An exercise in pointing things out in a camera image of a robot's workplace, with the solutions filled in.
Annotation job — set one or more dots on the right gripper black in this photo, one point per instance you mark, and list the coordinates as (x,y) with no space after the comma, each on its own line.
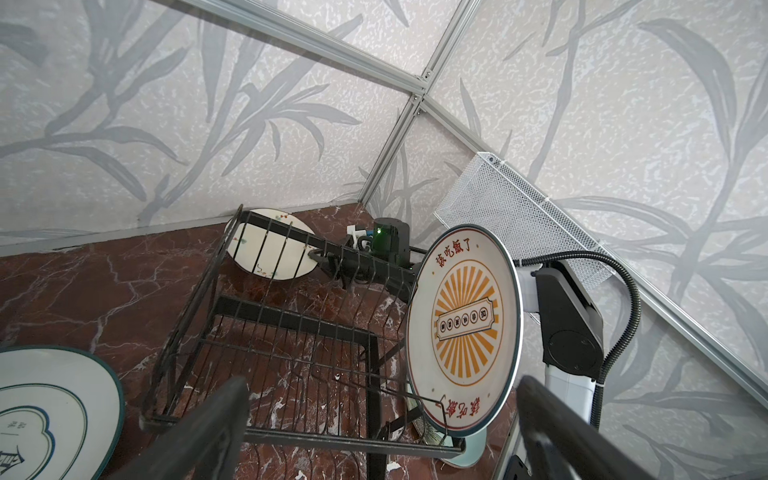
(348,266)

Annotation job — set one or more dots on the white wire mesh basket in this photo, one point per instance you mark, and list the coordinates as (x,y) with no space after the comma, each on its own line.
(491,194)

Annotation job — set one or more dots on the cream plate with plum blossoms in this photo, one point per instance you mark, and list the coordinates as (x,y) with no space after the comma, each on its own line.
(271,255)

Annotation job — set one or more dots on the white plate cloud emblem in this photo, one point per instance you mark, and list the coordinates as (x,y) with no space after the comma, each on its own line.
(62,413)

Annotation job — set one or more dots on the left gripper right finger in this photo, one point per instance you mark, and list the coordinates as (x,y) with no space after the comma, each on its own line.
(561,445)

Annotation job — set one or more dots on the black wire dish rack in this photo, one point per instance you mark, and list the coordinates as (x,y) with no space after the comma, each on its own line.
(321,362)

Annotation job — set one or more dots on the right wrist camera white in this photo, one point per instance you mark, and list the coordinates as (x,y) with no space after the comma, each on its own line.
(359,238)

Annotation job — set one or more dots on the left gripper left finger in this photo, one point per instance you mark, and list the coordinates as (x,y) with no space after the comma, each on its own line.
(204,445)

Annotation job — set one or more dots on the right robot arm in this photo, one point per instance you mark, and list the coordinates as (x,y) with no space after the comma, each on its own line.
(576,361)

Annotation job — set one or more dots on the sunburst plate teal rim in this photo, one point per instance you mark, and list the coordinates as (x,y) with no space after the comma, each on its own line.
(464,330)

